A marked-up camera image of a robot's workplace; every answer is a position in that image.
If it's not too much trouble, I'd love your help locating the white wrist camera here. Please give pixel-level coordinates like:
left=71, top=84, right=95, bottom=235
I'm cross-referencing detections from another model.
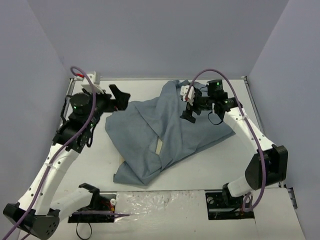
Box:
left=81, top=71, right=103, bottom=94
left=180, top=85, right=195, bottom=106

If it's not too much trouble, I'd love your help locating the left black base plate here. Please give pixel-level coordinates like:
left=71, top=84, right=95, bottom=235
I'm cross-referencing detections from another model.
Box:
left=67, top=192, right=117, bottom=224

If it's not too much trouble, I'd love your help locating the cream white pillow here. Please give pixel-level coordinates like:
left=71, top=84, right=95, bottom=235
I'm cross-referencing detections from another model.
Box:
left=155, top=138, right=163, bottom=155

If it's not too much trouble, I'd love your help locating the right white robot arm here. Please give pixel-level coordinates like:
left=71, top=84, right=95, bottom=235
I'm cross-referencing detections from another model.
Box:
left=180, top=79, right=288, bottom=207

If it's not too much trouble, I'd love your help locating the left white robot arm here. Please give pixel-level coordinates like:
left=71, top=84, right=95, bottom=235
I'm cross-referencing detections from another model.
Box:
left=3, top=84, right=131, bottom=240

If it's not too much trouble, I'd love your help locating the thin black cable loop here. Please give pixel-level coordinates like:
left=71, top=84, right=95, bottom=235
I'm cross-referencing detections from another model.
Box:
left=76, top=219, right=93, bottom=240

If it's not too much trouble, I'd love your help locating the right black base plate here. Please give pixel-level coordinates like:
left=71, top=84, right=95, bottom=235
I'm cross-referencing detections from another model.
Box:
left=205, top=190, right=255, bottom=221

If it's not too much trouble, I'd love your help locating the striped pillowcase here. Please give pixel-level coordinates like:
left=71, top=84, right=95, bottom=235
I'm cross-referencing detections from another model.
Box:
left=105, top=80, right=235, bottom=186

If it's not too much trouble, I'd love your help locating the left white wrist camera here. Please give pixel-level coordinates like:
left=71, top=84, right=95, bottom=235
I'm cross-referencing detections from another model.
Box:
left=81, top=71, right=103, bottom=94

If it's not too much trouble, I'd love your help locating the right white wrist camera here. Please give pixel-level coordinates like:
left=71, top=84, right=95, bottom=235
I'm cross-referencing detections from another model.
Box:
left=180, top=85, right=195, bottom=106

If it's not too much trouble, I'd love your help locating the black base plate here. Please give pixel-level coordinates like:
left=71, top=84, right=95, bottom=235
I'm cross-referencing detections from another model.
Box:
left=205, top=190, right=255, bottom=221
left=67, top=192, right=117, bottom=224

